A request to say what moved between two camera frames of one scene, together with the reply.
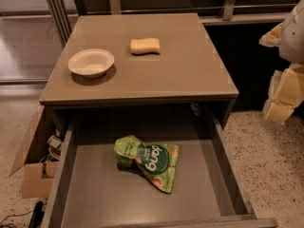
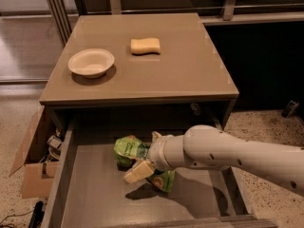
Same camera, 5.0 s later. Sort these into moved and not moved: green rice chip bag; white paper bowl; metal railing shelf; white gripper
Moved: white gripper
Not moved: green rice chip bag; white paper bowl; metal railing shelf
